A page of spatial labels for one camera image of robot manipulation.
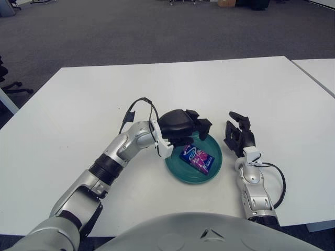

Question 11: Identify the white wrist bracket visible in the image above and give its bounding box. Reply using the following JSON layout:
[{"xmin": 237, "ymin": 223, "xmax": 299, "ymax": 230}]
[
  {"xmin": 149, "ymin": 119, "xmax": 173, "ymax": 159},
  {"xmin": 243, "ymin": 146, "xmax": 261, "ymax": 165}
]

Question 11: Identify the white table support beam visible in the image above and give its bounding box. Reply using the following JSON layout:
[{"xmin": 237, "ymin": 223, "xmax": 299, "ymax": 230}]
[{"xmin": 307, "ymin": 223, "xmax": 335, "ymax": 233}]

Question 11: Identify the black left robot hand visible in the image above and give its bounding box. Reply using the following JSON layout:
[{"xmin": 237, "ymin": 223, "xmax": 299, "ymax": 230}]
[{"xmin": 158, "ymin": 108, "xmax": 212, "ymax": 147}]

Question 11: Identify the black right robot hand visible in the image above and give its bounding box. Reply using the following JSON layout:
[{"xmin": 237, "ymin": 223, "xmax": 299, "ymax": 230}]
[{"xmin": 223, "ymin": 111, "xmax": 256, "ymax": 158}]

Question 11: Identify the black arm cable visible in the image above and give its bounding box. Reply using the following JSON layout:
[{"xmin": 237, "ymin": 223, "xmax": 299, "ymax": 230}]
[
  {"xmin": 258, "ymin": 161, "xmax": 286, "ymax": 209},
  {"xmin": 120, "ymin": 97, "xmax": 161, "ymax": 157}
]

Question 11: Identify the blue grey cabinet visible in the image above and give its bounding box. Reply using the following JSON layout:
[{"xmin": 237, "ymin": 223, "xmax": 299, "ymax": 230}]
[{"xmin": 0, "ymin": 0, "xmax": 13, "ymax": 18}]

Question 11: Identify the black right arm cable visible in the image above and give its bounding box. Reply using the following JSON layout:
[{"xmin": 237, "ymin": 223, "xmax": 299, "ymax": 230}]
[{"xmin": 258, "ymin": 161, "xmax": 286, "ymax": 209}]

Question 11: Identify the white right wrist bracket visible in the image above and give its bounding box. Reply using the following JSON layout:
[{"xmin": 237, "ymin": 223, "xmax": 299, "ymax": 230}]
[{"xmin": 243, "ymin": 146, "xmax": 261, "ymax": 165}]

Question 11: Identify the blue purple gum pack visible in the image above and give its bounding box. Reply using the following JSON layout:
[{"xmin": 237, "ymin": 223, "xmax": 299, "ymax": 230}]
[{"xmin": 179, "ymin": 143, "xmax": 216, "ymax": 176}]

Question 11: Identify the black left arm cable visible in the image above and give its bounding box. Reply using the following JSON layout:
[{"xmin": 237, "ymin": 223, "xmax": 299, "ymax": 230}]
[{"xmin": 120, "ymin": 97, "xmax": 161, "ymax": 157}]

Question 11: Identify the grey robot torso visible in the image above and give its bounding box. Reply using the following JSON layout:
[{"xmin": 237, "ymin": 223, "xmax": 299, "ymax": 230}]
[{"xmin": 98, "ymin": 212, "xmax": 335, "ymax": 251}]

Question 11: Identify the black bulky background object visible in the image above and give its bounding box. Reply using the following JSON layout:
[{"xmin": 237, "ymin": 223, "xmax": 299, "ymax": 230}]
[{"xmin": 235, "ymin": 0, "xmax": 270, "ymax": 11}]

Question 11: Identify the teal green plate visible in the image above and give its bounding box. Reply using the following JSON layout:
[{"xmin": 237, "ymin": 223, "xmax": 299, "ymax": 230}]
[{"xmin": 164, "ymin": 130, "xmax": 223, "ymax": 185}]

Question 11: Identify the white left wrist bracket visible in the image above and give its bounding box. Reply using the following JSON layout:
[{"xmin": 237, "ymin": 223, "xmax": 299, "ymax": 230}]
[{"xmin": 149, "ymin": 119, "xmax": 173, "ymax": 159}]

